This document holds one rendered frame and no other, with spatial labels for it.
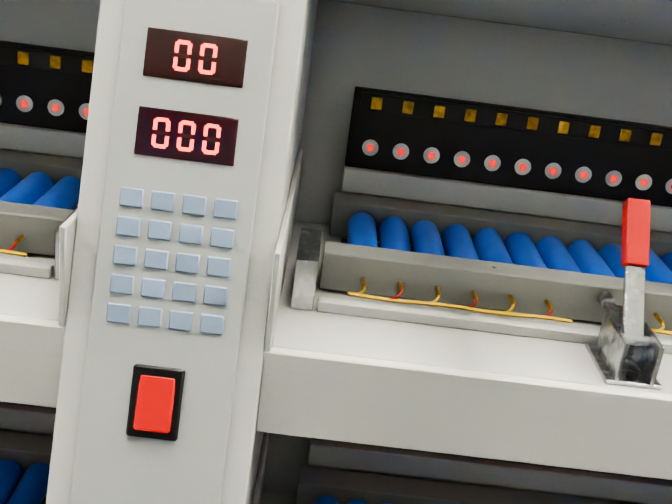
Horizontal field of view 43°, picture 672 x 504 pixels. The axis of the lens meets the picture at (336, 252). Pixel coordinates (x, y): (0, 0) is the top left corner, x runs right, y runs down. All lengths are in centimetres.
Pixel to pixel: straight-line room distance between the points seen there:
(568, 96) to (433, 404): 29
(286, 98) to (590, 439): 22
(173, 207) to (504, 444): 20
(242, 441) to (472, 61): 32
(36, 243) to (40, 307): 6
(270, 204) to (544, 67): 29
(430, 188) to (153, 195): 23
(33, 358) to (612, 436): 28
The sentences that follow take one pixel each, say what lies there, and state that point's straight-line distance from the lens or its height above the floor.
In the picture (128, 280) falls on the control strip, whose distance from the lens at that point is 41.
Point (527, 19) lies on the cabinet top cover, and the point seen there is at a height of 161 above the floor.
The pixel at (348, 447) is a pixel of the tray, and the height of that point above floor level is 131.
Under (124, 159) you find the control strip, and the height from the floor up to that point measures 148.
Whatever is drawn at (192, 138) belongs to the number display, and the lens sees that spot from 41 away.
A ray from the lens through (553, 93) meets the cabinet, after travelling 63.
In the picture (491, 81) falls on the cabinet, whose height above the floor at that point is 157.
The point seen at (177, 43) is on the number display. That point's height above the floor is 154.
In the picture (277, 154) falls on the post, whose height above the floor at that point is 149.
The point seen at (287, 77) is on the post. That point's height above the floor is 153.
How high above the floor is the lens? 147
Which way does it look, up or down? 3 degrees down
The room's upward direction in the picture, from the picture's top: 7 degrees clockwise
